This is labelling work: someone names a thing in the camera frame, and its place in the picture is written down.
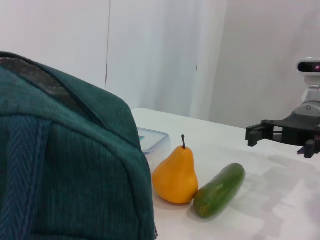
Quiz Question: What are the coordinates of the clear container with blue-rimmed lid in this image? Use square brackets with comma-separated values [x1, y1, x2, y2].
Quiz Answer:
[137, 127, 170, 155]

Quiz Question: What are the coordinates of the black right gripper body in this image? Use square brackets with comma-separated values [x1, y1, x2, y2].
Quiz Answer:
[261, 114, 320, 146]

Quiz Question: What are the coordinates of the orange pear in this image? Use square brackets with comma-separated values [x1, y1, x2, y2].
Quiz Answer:
[151, 134, 199, 205]

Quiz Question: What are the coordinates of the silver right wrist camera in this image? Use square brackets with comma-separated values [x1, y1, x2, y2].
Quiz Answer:
[296, 56, 320, 106]

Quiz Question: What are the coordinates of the green cucumber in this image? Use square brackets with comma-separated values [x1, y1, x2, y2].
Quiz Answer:
[192, 162, 247, 219]

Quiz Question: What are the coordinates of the dark teal insulated lunch bag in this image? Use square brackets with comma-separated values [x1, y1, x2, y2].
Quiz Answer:
[0, 51, 160, 240]

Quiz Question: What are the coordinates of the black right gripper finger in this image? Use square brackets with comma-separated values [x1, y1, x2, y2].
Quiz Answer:
[297, 139, 320, 159]
[245, 123, 274, 147]

